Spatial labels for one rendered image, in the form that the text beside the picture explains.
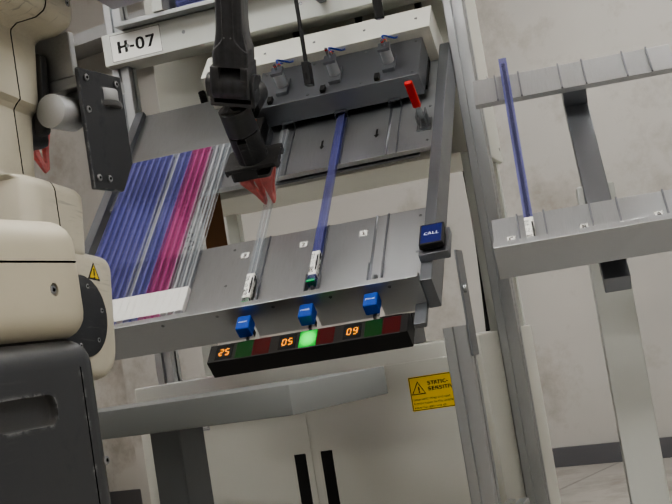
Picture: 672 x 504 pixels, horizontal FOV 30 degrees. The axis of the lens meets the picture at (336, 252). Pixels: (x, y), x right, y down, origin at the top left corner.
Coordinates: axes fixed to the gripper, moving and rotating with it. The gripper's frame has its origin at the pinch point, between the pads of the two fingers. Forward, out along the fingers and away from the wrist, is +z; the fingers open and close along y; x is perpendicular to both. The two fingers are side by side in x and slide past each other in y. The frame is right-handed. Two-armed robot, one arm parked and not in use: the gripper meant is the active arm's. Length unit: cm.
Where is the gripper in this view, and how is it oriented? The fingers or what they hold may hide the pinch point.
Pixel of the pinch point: (269, 198)
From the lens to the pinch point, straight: 230.5
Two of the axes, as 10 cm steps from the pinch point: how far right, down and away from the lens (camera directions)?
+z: 2.9, 7.9, 5.5
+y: -9.5, 1.7, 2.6
